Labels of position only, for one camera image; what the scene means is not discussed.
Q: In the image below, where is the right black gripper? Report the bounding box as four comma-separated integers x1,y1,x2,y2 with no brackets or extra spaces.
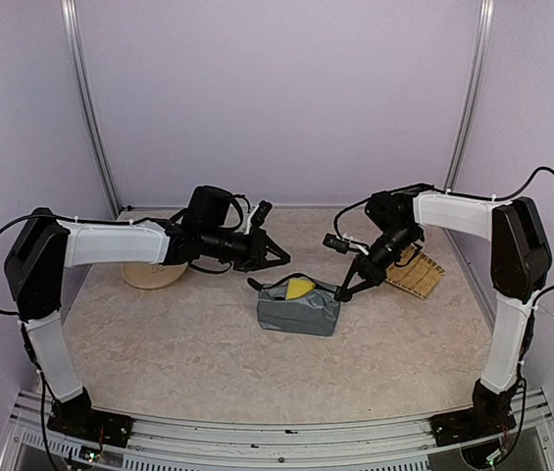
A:
341,224,419,295

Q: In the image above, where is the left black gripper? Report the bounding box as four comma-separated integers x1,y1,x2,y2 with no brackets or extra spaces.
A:
203,225,291,273

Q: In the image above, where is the yellow sponge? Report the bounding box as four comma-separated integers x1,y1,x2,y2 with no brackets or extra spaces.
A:
284,279,316,300

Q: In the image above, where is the grey zip pouch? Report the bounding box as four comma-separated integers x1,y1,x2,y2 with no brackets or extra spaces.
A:
247,273,341,337

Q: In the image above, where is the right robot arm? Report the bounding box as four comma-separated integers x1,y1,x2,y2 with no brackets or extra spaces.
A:
323,183,554,395

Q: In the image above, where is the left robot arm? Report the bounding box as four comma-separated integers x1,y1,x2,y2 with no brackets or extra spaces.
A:
4,185,290,437

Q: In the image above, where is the woven bamboo tray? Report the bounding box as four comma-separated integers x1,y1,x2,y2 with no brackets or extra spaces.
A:
386,246,445,299

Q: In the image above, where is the beige round plate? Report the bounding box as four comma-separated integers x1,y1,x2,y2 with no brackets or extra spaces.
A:
121,262,188,290

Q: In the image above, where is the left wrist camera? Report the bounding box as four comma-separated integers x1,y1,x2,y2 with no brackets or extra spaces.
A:
241,200,273,236

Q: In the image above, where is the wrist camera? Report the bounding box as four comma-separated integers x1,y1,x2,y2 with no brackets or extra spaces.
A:
241,200,273,236
323,234,370,255

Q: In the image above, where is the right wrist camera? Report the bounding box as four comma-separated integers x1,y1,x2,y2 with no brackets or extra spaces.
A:
323,234,370,255

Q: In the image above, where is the aluminium front rail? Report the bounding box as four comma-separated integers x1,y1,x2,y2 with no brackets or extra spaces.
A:
0,390,554,470

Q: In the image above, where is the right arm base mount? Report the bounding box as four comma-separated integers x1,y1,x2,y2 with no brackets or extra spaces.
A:
428,381,518,446

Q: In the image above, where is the right aluminium frame post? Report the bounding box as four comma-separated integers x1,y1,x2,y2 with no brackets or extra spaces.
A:
443,0,496,188

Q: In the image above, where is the aluminium frame post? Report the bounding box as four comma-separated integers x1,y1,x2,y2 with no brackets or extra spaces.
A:
443,0,496,188
60,0,123,217

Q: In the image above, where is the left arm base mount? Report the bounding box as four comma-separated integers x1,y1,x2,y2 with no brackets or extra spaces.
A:
47,389,133,448

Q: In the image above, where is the left aluminium frame post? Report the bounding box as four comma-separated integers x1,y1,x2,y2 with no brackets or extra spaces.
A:
60,0,123,217

